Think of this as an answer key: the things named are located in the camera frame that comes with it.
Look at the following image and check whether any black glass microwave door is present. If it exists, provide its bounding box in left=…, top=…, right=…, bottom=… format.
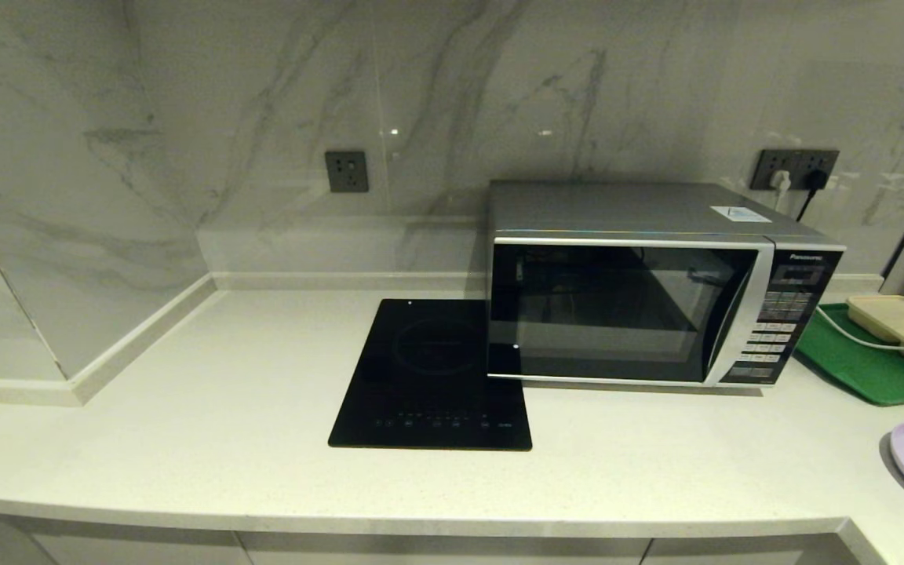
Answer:
left=490, top=238, right=775, bottom=385

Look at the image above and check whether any silver Panasonic microwave oven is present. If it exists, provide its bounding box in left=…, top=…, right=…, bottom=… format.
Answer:
left=487, top=180, right=847, bottom=387

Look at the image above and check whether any white paper sheet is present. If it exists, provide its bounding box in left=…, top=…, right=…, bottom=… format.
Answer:
left=710, top=205, right=772, bottom=223

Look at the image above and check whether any black induction cooktop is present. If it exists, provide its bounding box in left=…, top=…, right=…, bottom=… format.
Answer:
left=328, top=298, right=533, bottom=451

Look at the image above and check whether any grey cabinet door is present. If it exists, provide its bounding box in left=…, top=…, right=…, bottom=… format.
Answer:
left=640, top=535, right=869, bottom=565

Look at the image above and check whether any green plastic tray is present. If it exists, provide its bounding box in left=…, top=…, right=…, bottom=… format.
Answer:
left=795, top=303, right=904, bottom=406

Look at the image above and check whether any beige lidded container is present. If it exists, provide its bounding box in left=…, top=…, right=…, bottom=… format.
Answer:
left=846, top=294, right=904, bottom=373

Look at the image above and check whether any grey single wall socket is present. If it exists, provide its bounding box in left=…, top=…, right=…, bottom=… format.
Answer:
left=325, top=151, right=369, bottom=194

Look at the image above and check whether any grey double wall socket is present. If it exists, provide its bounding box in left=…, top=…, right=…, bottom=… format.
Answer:
left=751, top=149, right=840, bottom=191

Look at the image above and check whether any white power cord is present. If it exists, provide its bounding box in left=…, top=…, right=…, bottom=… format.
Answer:
left=815, top=306, right=904, bottom=391

